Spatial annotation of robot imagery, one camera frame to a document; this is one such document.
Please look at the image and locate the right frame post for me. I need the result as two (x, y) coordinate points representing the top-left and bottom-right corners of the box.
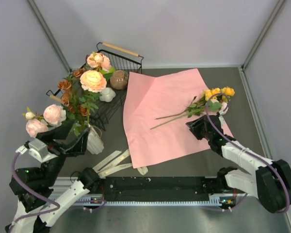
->
(241, 0), (288, 71)

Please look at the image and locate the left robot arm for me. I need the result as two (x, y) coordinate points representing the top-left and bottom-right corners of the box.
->
(5, 120), (101, 233)

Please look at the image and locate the slotted cable duct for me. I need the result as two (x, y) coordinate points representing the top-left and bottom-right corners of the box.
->
(72, 194), (236, 207)

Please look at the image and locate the brown dried rose bunch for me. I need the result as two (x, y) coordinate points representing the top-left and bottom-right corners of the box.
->
(58, 68), (100, 135)

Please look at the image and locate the frame post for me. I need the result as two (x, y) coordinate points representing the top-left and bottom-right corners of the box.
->
(25, 0), (72, 73)
(241, 0), (288, 71)

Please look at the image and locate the pink flower bunch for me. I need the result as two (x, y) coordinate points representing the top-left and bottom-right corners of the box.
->
(22, 104), (66, 138)

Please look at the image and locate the white ribbed ceramic vase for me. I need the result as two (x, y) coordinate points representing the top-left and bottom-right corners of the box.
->
(87, 125), (104, 155)

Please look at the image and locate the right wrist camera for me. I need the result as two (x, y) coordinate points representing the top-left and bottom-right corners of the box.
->
(217, 101), (228, 126)

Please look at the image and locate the pink wrapping paper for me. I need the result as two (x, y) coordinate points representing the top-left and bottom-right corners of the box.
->
(123, 68), (234, 168)

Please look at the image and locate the beige ribbon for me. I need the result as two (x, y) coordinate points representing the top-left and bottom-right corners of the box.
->
(93, 149), (148, 179)

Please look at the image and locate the left frame post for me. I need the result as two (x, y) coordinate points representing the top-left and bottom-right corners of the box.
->
(25, 0), (72, 73)

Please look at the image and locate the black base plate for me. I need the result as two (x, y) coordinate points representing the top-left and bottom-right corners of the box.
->
(103, 177), (234, 202)

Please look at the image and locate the black wire basket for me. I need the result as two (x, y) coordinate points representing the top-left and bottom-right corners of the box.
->
(47, 42), (143, 130)

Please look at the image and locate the aluminium front rail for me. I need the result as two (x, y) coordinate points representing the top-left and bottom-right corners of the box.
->
(48, 176), (258, 197)

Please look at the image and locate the white flower-shaped cup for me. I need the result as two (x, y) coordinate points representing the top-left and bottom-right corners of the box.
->
(99, 87), (116, 102)

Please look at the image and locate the yellow flower bunch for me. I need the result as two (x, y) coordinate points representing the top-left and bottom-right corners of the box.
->
(151, 86), (235, 130)

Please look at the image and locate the peach rose stem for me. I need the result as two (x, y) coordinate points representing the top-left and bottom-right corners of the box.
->
(80, 52), (112, 101)

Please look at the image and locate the green plastic cup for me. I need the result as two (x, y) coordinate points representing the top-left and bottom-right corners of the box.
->
(99, 66), (116, 81)

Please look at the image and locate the brown ceramic cup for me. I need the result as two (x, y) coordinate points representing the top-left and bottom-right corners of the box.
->
(110, 70), (129, 90)

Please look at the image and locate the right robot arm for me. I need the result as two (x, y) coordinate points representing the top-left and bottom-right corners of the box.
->
(186, 115), (291, 213)

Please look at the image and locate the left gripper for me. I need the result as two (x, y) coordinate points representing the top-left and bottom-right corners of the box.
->
(37, 118), (91, 186)

